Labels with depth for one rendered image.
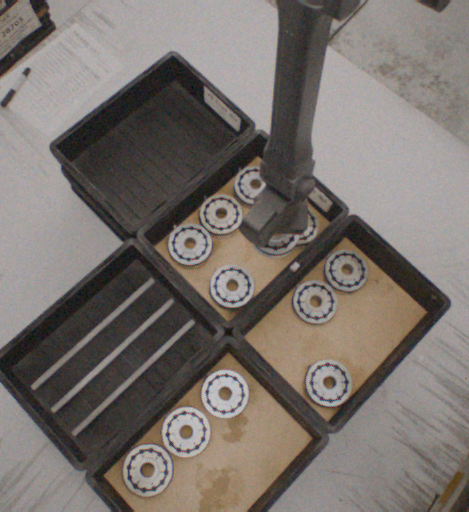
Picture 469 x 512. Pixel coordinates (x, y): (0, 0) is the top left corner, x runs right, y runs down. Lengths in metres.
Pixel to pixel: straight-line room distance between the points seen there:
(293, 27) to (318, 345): 0.81
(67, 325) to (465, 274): 1.02
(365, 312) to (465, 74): 1.72
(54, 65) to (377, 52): 1.54
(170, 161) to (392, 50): 1.61
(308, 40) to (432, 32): 2.28
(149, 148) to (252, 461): 0.78
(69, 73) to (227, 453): 1.13
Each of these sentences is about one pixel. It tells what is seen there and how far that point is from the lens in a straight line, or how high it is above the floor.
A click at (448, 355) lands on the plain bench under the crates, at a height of 0.70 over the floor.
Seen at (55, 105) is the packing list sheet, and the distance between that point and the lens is 1.72.
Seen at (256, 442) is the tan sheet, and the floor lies 0.83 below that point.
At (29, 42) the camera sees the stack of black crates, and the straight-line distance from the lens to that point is 2.43.
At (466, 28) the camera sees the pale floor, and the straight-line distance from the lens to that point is 3.03.
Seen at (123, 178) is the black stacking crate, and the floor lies 0.83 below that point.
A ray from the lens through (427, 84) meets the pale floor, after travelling 2.76.
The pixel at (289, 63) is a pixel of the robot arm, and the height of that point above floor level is 1.54.
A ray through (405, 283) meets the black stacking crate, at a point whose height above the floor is 0.86.
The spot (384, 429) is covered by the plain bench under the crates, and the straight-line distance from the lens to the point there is 1.47.
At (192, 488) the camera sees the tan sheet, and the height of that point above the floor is 0.83.
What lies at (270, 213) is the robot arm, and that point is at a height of 1.25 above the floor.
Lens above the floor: 2.10
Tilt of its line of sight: 72 degrees down
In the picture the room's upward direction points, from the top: 10 degrees clockwise
